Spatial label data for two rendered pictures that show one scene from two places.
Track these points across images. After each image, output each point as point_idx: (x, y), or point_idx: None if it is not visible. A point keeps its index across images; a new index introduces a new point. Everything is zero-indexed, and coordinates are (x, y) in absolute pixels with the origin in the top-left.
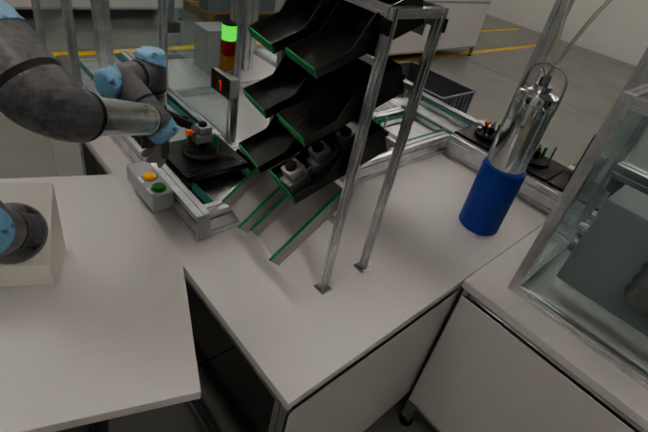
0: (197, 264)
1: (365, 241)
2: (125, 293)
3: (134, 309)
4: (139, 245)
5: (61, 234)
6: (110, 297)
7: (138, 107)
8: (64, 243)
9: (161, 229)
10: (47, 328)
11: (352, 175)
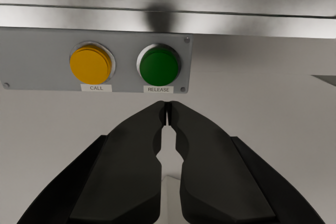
0: (329, 54)
1: None
2: (287, 151)
3: (315, 152)
4: (220, 108)
5: (174, 202)
6: (278, 163)
7: None
8: (170, 183)
9: (206, 62)
10: None
11: None
